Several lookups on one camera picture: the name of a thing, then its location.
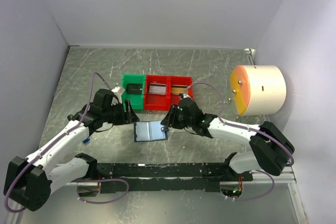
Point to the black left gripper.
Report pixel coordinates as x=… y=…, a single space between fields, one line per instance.
x=129 y=117

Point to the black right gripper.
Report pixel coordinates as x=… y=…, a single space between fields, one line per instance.
x=170 y=119

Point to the blue leather card holder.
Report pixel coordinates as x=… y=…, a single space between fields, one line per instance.
x=150 y=131

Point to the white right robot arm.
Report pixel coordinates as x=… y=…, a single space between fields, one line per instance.
x=270 y=150

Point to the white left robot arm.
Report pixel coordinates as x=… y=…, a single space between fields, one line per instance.
x=31 y=180

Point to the black credit card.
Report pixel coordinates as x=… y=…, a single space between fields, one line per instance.
x=134 y=88

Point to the gold credit card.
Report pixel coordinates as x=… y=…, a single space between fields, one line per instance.
x=177 y=89

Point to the silver credit card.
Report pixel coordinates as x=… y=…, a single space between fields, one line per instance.
x=157 y=88

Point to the red plastic bin middle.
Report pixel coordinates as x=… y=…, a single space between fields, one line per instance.
x=155 y=101

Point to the green plastic bin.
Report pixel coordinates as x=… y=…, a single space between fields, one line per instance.
x=136 y=100

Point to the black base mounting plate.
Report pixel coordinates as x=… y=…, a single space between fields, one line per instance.
x=165 y=176

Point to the cream cylinder orange yellow face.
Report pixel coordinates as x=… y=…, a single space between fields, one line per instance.
x=257 y=90

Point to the aluminium rail frame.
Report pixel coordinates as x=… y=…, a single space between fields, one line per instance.
x=150 y=200

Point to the blue black handled tool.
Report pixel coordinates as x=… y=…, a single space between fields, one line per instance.
x=86 y=140

